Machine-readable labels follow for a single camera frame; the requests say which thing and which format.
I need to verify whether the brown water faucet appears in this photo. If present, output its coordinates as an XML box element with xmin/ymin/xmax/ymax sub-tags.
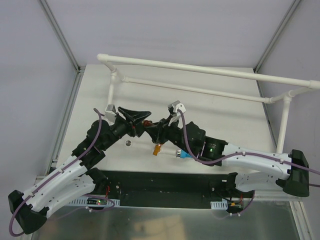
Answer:
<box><xmin>142</xmin><ymin>120</ymin><xmax>158</xmax><ymax>128</ymax></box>

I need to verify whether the white PVC pipe frame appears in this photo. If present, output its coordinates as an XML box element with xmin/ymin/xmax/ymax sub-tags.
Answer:
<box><xmin>97</xmin><ymin>53</ymin><xmax>320</xmax><ymax>152</ymax></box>

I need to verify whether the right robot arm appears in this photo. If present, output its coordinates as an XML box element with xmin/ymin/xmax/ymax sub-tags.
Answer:
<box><xmin>142</xmin><ymin>119</ymin><xmax>310</xmax><ymax>198</ymax></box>

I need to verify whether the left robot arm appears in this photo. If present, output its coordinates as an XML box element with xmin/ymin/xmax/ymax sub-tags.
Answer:
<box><xmin>8</xmin><ymin>107</ymin><xmax>151</xmax><ymax>237</ymax></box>

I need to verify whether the orange water faucet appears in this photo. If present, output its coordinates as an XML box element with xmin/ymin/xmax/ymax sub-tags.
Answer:
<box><xmin>152</xmin><ymin>143</ymin><xmax>163</xmax><ymax>156</ymax></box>

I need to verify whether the blue water faucet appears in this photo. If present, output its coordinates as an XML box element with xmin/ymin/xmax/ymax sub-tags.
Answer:
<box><xmin>175</xmin><ymin>149</ymin><xmax>192</xmax><ymax>159</ymax></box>

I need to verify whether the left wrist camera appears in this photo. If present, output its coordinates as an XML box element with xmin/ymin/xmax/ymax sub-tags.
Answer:
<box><xmin>104</xmin><ymin>104</ymin><xmax>117</xmax><ymax>123</ymax></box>

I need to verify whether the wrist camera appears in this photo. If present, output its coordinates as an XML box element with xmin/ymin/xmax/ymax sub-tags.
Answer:
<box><xmin>168</xmin><ymin>100</ymin><xmax>186</xmax><ymax>126</ymax></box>
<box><xmin>104</xmin><ymin>104</ymin><xmax>117</xmax><ymax>123</ymax></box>

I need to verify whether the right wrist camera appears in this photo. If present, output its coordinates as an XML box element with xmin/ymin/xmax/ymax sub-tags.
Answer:
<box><xmin>168</xmin><ymin>100</ymin><xmax>186</xmax><ymax>126</ymax></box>

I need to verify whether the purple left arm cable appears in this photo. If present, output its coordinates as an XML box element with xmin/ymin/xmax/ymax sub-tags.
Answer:
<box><xmin>8</xmin><ymin>107</ymin><xmax>106</xmax><ymax>237</ymax></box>

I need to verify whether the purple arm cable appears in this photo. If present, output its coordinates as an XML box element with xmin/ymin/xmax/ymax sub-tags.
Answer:
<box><xmin>8</xmin><ymin>107</ymin><xmax>106</xmax><ymax>237</ymax></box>
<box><xmin>178</xmin><ymin>109</ymin><xmax>320</xmax><ymax>187</ymax></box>

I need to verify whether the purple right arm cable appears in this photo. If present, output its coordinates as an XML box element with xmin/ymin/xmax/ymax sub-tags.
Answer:
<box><xmin>178</xmin><ymin>109</ymin><xmax>320</xmax><ymax>187</ymax></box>

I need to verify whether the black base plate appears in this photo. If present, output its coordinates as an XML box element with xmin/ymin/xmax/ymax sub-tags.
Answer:
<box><xmin>91</xmin><ymin>170</ymin><xmax>254</xmax><ymax>209</ymax></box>

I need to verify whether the left white cable duct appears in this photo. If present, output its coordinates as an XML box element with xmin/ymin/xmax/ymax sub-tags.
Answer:
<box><xmin>67</xmin><ymin>196</ymin><xmax>121</xmax><ymax>208</ymax></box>

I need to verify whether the white cable duct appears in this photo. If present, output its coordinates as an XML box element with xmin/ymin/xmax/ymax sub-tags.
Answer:
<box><xmin>67</xmin><ymin>196</ymin><xmax>121</xmax><ymax>208</ymax></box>
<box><xmin>210</xmin><ymin>199</ymin><xmax>228</xmax><ymax>211</ymax></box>

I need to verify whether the right white cable duct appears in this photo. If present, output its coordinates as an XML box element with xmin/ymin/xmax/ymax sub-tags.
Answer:
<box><xmin>210</xmin><ymin>199</ymin><xmax>228</xmax><ymax>211</ymax></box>

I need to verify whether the left aluminium frame post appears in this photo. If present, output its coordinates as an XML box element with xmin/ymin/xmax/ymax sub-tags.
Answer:
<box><xmin>37</xmin><ymin>0</ymin><xmax>83</xmax><ymax>73</ymax></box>

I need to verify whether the aluminium frame post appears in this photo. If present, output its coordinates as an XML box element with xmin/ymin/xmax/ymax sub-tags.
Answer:
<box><xmin>253</xmin><ymin>0</ymin><xmax>303</xmax><ymax>74</ymax></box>
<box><xmin>37</xmin><ymin>0</ymin><xmax>83</xmax><ymax>73</ymax></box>

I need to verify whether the right aluminium frame post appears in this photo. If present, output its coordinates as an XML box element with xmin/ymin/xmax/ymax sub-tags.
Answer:
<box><xmin>253</xmin><ymin>0</ymin><xmax>303</xmax><ymax>74</ymax></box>

